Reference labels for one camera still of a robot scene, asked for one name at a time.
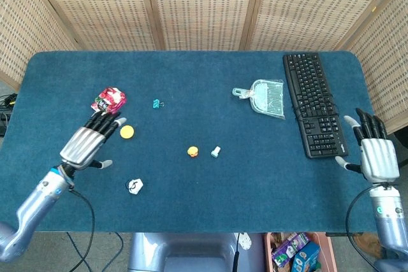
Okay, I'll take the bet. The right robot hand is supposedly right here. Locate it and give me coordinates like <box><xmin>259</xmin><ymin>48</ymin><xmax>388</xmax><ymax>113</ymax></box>
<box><xmin>334</xmin><ymin>108</ymin><xmax>401</xmax><ymax>185</ymax></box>

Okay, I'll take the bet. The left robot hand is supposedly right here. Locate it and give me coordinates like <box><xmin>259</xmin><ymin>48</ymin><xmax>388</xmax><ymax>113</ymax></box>
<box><xmin>59</xmin><ymin>111</ymin><xmax>128</xmax><ymax>171</ymax></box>

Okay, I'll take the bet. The yellow round disc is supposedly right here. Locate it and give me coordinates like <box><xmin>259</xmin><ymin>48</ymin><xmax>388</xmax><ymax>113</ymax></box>
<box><xmin>119</xmin><ymin>124</ymin><xmax>135</xmax><ymax>140</ymax></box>

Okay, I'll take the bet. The red pink drink pouch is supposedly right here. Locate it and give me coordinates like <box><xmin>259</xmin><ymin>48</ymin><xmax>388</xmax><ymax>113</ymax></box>
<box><xmin>90</xmin><ymin>86</ymin><xmax>127</xmax><ymax>117</ymax></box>

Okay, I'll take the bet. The white die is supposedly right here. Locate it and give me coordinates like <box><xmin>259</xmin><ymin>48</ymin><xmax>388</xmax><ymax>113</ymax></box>
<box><xmin>125</xmin><ymin>178</ymin><xmax>145</xmax><ymax>196</ymax></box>

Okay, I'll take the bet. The black computer keyboard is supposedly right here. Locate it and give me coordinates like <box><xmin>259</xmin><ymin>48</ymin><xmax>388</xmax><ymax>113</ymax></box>
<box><xmin>282</xmin><ymin>52</ymin><xmax>349</xmax><ymax>160</ymax></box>

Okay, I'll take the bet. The woven folding screen panel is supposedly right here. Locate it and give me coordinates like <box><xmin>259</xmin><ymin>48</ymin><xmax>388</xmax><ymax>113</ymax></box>
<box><xmin>334</xmin><ymin>0</ymin><xmax>408</xmax><ymax>135</ymax></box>
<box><xmin>24</xmin><ymin>0</ymin><xmax>165</xmax><ymax>52</ymax></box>
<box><xmin>244</xmin><ymin>0</ymin><xmax>401</xmax><ymax>52</ymax></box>
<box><xmin>142</xmin><ymin>0</ymin><xmax>267</xmax><ymax>52</ymax></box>
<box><xmin>0</xmin><ymin>0</ymin><xmax>79</xmax><ymax>93</ymax></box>

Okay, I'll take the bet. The pink storage bin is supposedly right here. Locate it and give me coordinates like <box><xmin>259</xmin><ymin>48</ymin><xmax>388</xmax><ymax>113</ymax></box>
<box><xmin>262</xmin><ymin>231</ymin><xmax>337</xmax><ymax>272</ymax></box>

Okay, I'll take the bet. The blue carpet table cover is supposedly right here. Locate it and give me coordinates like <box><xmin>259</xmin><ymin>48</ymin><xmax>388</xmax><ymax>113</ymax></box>
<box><xmin>0</xmin><ymin>50</ymin><xmax>385</xmax><ymax>234</ymax></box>

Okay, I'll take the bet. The blue carton box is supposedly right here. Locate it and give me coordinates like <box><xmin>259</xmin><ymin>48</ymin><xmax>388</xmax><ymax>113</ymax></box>
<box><xmin>291</xmin><ymin>241</ymin><xmax>322</xmax><ymax>272</ymax></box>

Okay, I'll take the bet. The mint dustpan in plastic wrap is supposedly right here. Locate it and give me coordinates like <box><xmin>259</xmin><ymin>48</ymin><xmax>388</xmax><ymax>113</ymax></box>
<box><xmin>231</xmin><ymin>79</ymin><xmax>285</xmax><ymax>121</ymax></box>

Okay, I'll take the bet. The purple carton box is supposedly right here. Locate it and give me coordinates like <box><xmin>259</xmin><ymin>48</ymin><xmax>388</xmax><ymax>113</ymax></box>
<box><xmin>272</xmin><ymin>233</ymin><xmax>310</xmax><ymax>268</ymax></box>

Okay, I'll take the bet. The silver robot torso base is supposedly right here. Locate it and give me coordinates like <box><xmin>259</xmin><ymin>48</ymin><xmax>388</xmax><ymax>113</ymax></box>
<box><xmin>127</xmin><ymin>232</ymin><xmax>266</xmax><ymax>272</ymax></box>

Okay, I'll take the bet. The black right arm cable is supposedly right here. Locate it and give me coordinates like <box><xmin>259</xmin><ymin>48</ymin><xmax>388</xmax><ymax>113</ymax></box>
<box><xmin>345</xmin><ymin>187</ymin><xmax>382</xmax><ymax>272</ymax></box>

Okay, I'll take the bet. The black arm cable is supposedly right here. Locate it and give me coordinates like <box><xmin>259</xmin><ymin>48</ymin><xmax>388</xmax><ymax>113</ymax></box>
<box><xmin>68</xmin><ymin>185</ymin><xmax>96</xmax><ymax>272</ymax></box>
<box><xmin>345</xmin><ymin>187</ymin><xmax>382</xmax><ymax>272</ymax></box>

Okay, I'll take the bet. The black keyboard cable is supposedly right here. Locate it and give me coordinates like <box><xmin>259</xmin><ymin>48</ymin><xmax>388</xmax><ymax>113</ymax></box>
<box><xmin>291</xmin><ymin>92</ymin><xmax>340</xmax><ymax>124</ymax></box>

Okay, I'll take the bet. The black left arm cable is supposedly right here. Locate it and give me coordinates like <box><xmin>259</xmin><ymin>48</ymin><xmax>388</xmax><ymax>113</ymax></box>
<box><xmin>68</xmin><ymin>185</ymin><xmax>96</xmax><ymax>272</ymax></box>

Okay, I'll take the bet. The black floor cables bundle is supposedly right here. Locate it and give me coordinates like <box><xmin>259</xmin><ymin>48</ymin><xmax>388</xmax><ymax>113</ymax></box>
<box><xmin>0</xmin><ymin>92</ymin><xmax>19</xmax><ymax>137</ymax></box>

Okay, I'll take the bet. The black torso cable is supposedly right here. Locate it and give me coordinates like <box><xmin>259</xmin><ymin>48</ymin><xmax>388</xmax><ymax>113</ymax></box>
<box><xmin>233</xmin><ymin>232</ymin><xmax>240</xmax><ymax>272</ymax></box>

